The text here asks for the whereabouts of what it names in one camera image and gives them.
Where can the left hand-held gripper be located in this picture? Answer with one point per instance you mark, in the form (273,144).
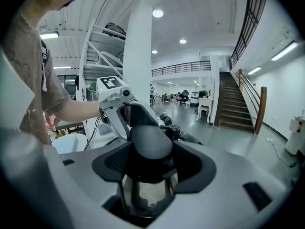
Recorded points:
(109,89)

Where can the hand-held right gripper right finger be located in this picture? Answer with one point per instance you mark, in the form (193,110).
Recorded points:
(226,182)

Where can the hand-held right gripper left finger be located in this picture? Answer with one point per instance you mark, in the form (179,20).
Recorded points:
(90,190)

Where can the person's left forearm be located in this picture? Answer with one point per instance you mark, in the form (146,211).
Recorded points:
(76,111)

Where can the white wheeled machine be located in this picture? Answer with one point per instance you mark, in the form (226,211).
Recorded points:
(194,96)

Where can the black mezzanine railing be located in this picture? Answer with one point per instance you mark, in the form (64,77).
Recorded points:
(181,68)
(250,20)

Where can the dark wooden staircase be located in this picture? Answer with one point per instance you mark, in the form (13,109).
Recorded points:
(234,108)

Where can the white ornate side table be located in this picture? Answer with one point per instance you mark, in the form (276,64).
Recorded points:
(205,101)

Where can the white rounded cabinet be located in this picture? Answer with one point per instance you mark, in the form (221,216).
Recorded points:
(295,137)

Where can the black round device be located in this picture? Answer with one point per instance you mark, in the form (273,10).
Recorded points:
(115,28)

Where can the ceiling strip light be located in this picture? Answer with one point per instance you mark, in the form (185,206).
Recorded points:
(284,50)
(254,70)

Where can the rectangular ceiling panel light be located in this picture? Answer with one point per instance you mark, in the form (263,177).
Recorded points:
(48,35)

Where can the person's brown printed t-shirt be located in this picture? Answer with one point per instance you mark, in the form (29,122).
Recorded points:
(23,68)

